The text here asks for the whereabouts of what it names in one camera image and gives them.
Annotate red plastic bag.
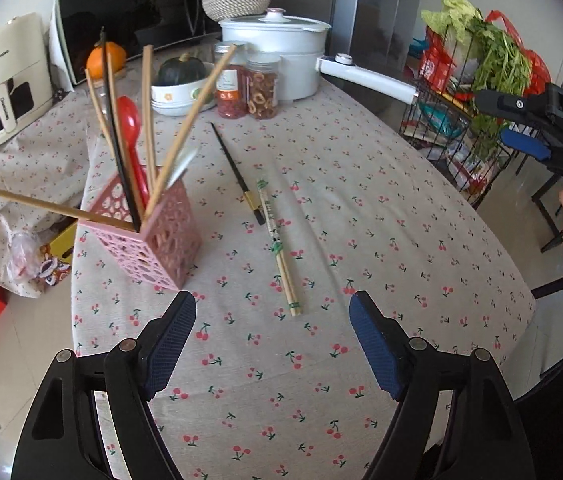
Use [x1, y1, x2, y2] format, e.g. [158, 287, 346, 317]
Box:
[484, 9, 552, 96]

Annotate banded bamboo chopstick pair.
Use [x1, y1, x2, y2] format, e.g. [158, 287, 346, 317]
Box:
[256, 178, 305, 318]

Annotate large orange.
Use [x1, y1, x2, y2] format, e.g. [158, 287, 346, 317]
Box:
[86, 42, 127, 83]

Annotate pink plastic basket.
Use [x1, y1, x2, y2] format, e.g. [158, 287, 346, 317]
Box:
[78, 165, 202, 291]

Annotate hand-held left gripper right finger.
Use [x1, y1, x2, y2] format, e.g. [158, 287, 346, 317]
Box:
[349, 290, 535, 480]

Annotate black microwave oven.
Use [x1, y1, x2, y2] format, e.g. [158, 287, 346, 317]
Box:
[50, 0, 227, 93]

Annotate black wire rack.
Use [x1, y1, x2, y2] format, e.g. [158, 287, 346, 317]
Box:
[399, 5, 517, 211]

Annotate yellow cardboard box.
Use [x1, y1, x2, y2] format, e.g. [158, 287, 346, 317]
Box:
[44, 220, 78, 266]

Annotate leafy green herbs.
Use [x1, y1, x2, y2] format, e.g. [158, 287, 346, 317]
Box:
[461, 15, 537, 161]

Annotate clear plastic bag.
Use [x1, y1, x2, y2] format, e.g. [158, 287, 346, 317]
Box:
[6, 232, 45, 291]

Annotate red snack package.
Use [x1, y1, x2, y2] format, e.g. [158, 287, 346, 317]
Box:
[419, 27, 457, 93]

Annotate red plastic spoon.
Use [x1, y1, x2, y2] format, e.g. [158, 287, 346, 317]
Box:
[116, 96, 152, 206]

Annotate white spoon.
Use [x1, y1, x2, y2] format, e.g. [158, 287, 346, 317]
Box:
[159, 147, 200, 188]

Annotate white electric pot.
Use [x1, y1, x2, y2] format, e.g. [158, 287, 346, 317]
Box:
[219, 8, 418, 106]

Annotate glass jar wooden lid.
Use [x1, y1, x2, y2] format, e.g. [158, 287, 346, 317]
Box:
[89, 76, 128, 121]

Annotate cream air fryer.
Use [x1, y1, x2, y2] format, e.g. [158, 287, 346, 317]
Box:
[0, 12, 55, 148]

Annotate jar of red berries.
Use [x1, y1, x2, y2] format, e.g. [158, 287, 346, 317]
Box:
[213, 42, 250, 120]

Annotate black metal stool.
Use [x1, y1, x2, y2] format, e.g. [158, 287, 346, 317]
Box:
[511, 152, 563, 301]

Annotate light wooden chopstick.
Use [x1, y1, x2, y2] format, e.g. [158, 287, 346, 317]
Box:
[85, 71, 120, 156]

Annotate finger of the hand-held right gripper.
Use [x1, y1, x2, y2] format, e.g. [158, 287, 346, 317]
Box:
[475, 87, 552, 123]
[500, 122, 552, 162]

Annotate jar of dried rings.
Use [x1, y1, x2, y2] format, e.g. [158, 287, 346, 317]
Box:
[244, 56, 281, 120]

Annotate grey refrigerator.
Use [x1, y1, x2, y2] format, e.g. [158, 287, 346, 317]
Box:
[329, 0, 425, 86]

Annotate dark green squash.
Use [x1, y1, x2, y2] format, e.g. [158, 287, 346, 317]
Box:
[156, 55, 208, 87]

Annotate cherry print tablecloth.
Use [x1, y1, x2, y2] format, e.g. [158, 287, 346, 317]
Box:
[69, 77, 537, 480]

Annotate colourful snack packet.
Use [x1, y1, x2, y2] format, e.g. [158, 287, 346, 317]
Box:
[36, 255, 72, 288]

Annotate white ceramic bowl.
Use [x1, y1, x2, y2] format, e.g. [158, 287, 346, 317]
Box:
[150, 77, 218, 117]

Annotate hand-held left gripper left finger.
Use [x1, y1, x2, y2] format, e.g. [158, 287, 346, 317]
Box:
[12, 290, 197, 480]

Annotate cherry print counter cloth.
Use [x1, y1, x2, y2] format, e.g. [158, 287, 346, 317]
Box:
[0, 90, 107, 301]

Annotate napa cabbage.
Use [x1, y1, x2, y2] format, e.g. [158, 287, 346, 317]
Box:
[421, 0, 487, 46]

